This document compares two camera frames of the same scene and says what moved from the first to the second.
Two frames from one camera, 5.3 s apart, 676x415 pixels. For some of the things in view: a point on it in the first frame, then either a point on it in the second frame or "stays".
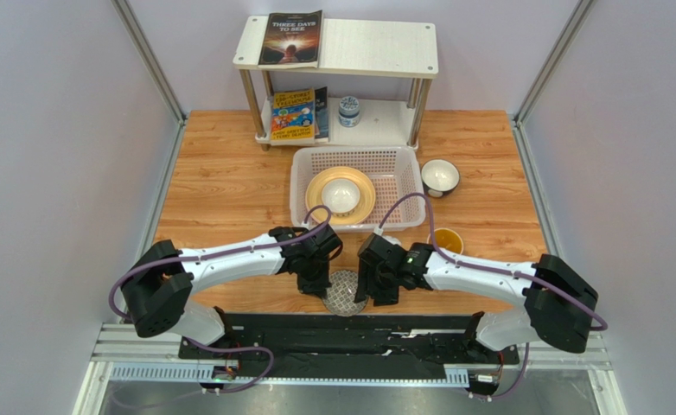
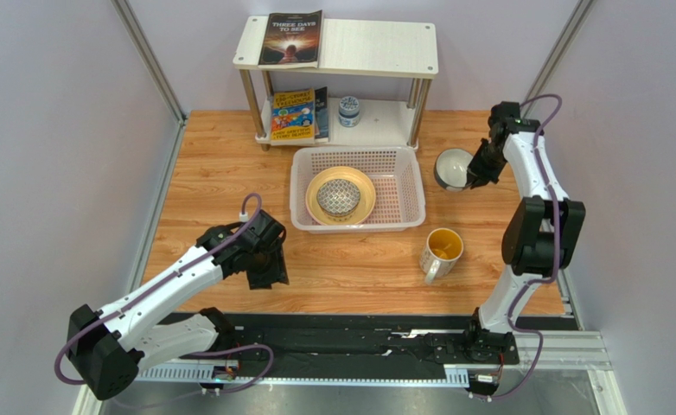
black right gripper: x=376 y=282 -> x=482 y=166
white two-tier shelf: x=380 y=48 stays
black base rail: x=255 y=338 stays
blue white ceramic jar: x=348 y=111 stays
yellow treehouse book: x=293 y=116 stays
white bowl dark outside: x=439 y=176 -> x=450 y=169
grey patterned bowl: x=340 y=297 -> x=338 y=199
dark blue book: x=321 y=113 stays
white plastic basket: x=394 y=171 stays
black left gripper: x=318 y=287 -> x=277 y=272
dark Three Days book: x=291 y=41 stays
